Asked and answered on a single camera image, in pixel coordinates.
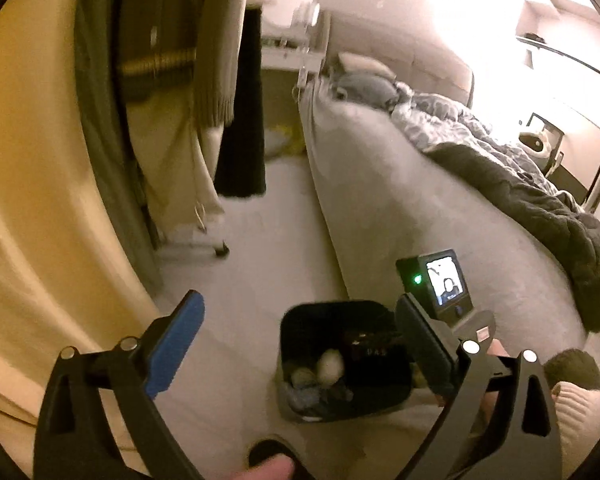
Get white vanity table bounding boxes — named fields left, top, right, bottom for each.
left=260, top=5, right=327, bottom=78

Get person's right forearm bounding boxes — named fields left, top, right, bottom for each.
left=544, top=349, right=600, bottom=480

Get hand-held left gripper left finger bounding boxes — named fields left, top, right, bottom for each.
left=32, top=289, right=206, bottom=480

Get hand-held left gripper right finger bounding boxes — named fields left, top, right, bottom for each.
left=395, top=294, right=563, bottom=480

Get dark grey fleece blanket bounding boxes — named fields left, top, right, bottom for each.
left=426, top=141, right=600, bottom=334

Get person's right hand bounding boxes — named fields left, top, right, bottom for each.
left=472, top=387, right=503, bottom=431

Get bed with grey sheet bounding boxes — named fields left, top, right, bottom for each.
left=299, top=77, right=600, bottom=436

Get grey upholstered headboard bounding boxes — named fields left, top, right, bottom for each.
left=325, top=12, right=477, bottom=107

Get black hanging garment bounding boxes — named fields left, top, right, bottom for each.
left=214, top=9, right=268, bottom=199

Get white wardrobe with black frame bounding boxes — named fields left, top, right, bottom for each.
left=514, top=34, right=600, bottom=202

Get person's left hand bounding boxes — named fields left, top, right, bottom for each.
left=229, top=461, right=297, bottom=480

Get black metal frame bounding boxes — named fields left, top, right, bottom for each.
left=524, top=112, right=567, bottom=172

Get clothes rack base with wheels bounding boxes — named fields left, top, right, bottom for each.
left=152, top=227, right=232, bottom=262

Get black plastic bin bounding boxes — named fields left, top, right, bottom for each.
left=279, top=300, right=417, bottom=423

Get blue patterned duvet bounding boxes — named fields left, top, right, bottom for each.
left=390, top=89, right=548, bottom=162

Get cream curtain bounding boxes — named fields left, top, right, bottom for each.
left=0, top=20, right=158, bottom=428

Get grey floor cushion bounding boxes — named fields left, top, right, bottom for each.
left=262, top=130, right=292, bottom=154

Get black slipper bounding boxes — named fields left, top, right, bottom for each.
left=248, top=438, right=302, bottom=480

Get grey pillow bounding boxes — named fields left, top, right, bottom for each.
left=331, top=72, right=400, bottom=107

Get beige pillow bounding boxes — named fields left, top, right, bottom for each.
left=339, top=52, right=397, bottom=82

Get taupe knit sweater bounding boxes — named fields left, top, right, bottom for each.
left=194, top=0, right=254, bottom=129

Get olive jacket with striped hem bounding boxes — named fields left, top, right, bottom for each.
left=74, top=0, right=202, bottom=291

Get yellow bag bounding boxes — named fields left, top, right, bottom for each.
left=275, top=124, right=309, bottom=157

